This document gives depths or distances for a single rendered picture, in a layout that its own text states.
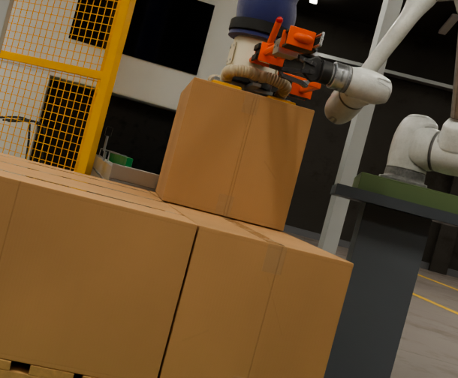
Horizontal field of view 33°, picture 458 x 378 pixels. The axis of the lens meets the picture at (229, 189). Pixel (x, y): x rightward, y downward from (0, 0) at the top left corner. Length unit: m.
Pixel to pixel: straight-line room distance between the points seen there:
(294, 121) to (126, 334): 0.98
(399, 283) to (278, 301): 1.13
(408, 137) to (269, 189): 0.74
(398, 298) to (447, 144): 0.59
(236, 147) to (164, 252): 0.73
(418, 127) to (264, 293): 1.33
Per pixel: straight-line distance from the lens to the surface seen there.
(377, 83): 2.58
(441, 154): 2.97
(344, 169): 6.25
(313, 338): 1.95
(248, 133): 2.48
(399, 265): 2.97
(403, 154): 3.02
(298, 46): 2.15
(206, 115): 2.47
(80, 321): 1.85
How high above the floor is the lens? 0.67
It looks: 1 degrees down
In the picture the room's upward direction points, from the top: 15 degrees clockwise
